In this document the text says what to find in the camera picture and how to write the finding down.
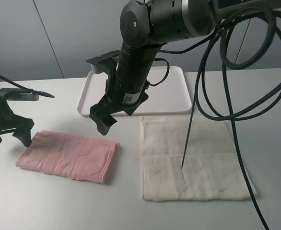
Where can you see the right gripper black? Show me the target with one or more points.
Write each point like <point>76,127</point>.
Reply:
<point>125,91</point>

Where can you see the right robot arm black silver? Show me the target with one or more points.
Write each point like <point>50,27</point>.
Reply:
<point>147,26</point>

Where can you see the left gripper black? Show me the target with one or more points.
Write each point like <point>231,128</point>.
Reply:
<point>19,126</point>

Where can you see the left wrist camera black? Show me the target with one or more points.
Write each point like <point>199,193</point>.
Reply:
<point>13,94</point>

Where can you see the white rectangular plastic tray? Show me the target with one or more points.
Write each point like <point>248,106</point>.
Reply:
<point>169,97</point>

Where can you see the white towel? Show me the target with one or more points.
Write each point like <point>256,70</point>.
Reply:
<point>189,159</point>

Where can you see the pink towel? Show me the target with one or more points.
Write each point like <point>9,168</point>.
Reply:
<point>71,156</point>

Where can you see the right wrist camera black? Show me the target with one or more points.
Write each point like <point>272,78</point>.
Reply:
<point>105,63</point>

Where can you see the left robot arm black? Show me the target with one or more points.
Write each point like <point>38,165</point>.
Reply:
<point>20,127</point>

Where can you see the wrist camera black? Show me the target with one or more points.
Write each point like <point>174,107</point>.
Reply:
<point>13,94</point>
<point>105,63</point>

